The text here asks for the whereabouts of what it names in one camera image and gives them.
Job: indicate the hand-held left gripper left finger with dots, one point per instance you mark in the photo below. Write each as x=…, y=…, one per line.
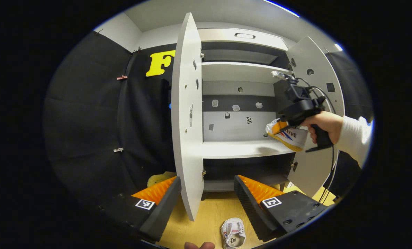
x=161, y=211

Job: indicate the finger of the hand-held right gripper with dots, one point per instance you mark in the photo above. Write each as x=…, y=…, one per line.
x=279, y=127

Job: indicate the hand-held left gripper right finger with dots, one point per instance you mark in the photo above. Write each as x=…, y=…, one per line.
x=251, y=209

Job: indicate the white canvas shoe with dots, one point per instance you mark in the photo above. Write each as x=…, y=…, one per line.
x=294, y=138
x=233, y=232

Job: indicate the white cabinet door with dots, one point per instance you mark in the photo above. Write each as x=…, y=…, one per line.
x=187, y=121
x=316, y=72

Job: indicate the white shoe cabinet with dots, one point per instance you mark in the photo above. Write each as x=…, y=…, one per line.
x=237, y=128

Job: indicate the white cabinet shelf board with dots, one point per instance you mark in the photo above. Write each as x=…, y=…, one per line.
x=237, y=149
x=237, y=71

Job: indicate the short ceiling light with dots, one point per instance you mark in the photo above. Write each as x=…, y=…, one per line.
x=338, y=47

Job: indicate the silver cloth clip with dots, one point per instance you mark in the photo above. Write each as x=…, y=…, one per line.
x=118, y=149

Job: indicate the long ceiling light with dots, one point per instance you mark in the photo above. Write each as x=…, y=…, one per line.
x=282, y=7

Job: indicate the red cloth clip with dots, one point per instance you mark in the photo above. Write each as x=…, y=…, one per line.
x=122, y=77

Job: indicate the black cloth clip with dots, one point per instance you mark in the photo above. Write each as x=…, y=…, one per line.
x=98, y=31
x=137, y=50

